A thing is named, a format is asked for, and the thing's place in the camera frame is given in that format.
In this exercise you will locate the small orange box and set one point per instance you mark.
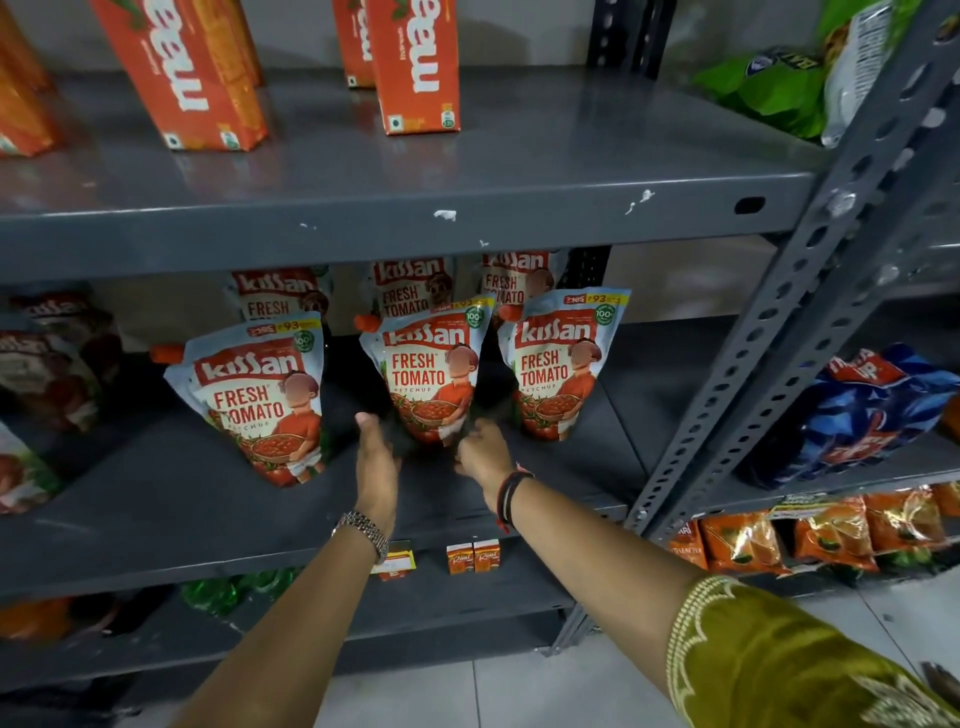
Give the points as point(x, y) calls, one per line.
point(487, 556)
point(460, 559)

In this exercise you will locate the person's right forearm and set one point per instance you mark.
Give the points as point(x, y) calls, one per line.
point(600, 555)

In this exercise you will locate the single tomato ketchup pouch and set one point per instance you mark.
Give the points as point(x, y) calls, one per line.
point(427, 375)

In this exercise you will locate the red and white sauce pouch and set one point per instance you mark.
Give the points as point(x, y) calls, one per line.
point(45, 382)
point(75, 330)
point(22, 472)

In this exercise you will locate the white and green snack bag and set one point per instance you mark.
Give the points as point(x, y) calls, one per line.
point(855, 67)

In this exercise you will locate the person's left forearm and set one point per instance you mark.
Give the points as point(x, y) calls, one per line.
point(300, 637)

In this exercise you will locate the blue snack bag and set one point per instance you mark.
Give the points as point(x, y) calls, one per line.
point(855, 412)

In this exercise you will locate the person's left hand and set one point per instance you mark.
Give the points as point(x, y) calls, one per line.
point(376, 480)

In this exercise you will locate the person's right hand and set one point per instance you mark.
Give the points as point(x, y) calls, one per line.
point(491, 454)

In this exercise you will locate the grey slotted metal upright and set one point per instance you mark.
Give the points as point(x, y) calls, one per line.
point(862, 300)
point(739, 352)

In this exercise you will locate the dark slotted rear upright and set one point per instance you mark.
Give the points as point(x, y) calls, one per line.
point(622, 37)

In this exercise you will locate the person's left thumb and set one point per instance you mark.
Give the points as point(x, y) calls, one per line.
point(367, 431)

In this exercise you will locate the green plastic bottles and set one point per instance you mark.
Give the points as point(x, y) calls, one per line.
point(232, 589)

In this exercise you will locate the row of tomato ketchup pouches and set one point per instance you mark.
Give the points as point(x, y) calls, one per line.
point(255, 390)

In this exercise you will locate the person's right fingers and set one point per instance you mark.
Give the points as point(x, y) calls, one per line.
point(466, 450)

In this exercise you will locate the red and black wrist bands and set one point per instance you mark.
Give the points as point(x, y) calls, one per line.
point(510, 495)

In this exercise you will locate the orange juice carton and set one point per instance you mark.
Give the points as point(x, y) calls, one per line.
point(195, 75)
point(352, 41)
point(416, 67)
point(22, 120)
point(19, 45)

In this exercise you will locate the olive green embroidered sleeve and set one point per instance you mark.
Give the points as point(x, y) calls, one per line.
point(780, 660)

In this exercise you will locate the grey metal shelf board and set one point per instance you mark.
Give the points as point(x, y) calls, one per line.
point(187, 525)
point(450, 600)
point(450, 214)
point(924, 461)

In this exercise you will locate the silver metal wrist watch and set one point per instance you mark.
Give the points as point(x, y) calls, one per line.
point(364, 531)

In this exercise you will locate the orange snack packet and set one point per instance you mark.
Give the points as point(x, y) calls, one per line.
point(836, 534)
point(949, 499)
point(742, 541)
point(904, 519)
point(688, 546)

